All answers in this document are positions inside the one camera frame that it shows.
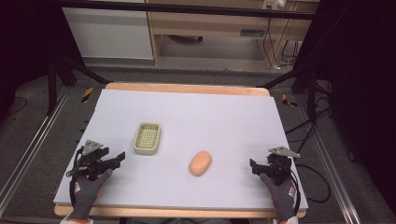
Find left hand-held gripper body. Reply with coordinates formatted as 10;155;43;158
74;139;110;181

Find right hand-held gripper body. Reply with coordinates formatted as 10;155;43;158
266;146;302;185

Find pale green soap dish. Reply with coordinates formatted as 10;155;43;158
133;121;163;156

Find orange soap bar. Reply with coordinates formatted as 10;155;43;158
188;150;213;177

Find yellow black tape marker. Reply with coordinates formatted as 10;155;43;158
80;86;94;104
281;93;299;108

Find white foam board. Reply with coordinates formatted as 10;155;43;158
53;89;309;210

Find black metal stand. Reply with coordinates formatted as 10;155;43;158
256;66;319;123
46;55;112;117

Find wooden table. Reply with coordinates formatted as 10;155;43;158
53;81;308;219

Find white cabinet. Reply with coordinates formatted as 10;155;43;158
61;7;154;61

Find wooden desk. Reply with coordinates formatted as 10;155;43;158
145;0;321;68

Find white power strip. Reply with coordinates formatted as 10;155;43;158
262;0;286;10

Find black metal crossbar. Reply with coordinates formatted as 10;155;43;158
58;0;316;21

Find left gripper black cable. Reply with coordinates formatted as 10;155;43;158
65;147;86;207

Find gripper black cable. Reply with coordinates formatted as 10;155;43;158
289;163;332;216
65;147;86;207

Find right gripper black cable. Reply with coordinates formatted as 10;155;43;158
289;163;332;216

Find metal floor rail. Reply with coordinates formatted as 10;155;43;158
0;86;72;217
294;94;362;224

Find thin black floor cable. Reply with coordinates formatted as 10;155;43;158
5;96;29;119

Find hanging cables under desk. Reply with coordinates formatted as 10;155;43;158
262;17;301;70

